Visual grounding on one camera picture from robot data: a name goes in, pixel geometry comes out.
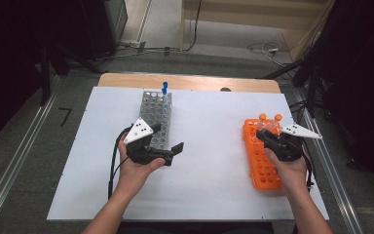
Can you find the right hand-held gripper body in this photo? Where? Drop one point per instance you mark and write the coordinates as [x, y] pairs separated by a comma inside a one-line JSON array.
[[285, 148]]

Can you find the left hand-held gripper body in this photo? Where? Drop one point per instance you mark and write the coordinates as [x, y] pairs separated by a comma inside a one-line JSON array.
[[139, 131]]

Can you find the orange-capped clear tube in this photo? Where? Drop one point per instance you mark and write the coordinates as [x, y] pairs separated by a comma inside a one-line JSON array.
[[278, 117], [262, 116]]

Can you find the silver metal test tube rack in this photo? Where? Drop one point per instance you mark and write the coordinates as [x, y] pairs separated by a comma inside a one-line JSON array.
[[154, 109]]

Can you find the orange plastic test tube rack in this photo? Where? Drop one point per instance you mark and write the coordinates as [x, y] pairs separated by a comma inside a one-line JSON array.
[[259, 165]]

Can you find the blue-capped clear tube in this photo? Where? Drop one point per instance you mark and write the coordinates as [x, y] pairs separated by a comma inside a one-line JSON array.
[[164, 91], [165, 84]]

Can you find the person's right hand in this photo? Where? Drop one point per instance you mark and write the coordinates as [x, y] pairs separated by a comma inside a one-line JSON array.
[[290, 177]]

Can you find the person's left hand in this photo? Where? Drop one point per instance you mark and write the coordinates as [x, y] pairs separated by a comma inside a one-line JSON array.
[[134, 177]]

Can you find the white table board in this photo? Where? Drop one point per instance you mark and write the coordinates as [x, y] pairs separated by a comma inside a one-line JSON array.
[[207, 130]]

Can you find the dark round table grommet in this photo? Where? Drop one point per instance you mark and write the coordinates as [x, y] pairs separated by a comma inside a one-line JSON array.
[[225, 89]]

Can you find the black tripod stand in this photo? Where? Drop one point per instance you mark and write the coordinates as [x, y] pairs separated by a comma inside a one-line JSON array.
[[311, 84]]

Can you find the dark curtain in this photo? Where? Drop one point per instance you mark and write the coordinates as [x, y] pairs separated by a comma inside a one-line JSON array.
[[363, 81], [9, 65]]

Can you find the black stand leg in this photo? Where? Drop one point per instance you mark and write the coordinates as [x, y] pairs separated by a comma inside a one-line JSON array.
[[44, 78]]

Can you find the black cabinet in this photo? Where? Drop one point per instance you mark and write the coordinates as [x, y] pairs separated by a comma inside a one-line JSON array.
[[100, 26]]

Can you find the metal floor rail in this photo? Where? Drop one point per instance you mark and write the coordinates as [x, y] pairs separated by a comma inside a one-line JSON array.
[[334, 182], [16, 156]]

